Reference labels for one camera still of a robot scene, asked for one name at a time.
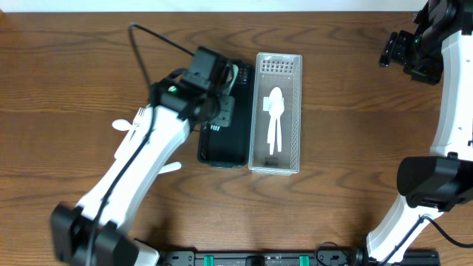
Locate white plastic spoon crossed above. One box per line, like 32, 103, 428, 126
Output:
112, 119, 132, 132

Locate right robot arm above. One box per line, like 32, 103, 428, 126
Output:
354, 0, 472, 265

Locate clear plastic basket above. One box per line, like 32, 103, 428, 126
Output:
248, 52, 302, 176

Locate white plastic fork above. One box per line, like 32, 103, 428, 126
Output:
210, 125, 220, 132
158, 162, 182, 174

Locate dark green plastic basket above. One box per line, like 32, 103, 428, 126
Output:
197, 60, 254, 168

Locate white plastic fork crossed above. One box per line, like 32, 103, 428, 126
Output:
114, 107, 146, 160

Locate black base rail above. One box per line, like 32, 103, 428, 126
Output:
157, 250, 442, 266

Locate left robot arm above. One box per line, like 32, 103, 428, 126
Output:
50, 47, 239, 265

